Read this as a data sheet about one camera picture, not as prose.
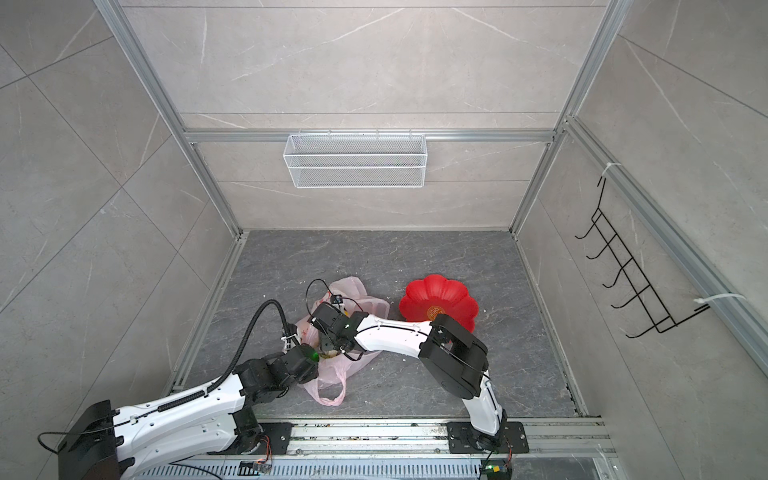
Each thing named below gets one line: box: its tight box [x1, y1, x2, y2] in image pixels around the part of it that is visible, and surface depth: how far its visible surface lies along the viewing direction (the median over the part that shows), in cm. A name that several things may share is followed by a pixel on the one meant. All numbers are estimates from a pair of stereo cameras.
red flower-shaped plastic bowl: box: [399, 274, 479, 333], surface depth 101 cm
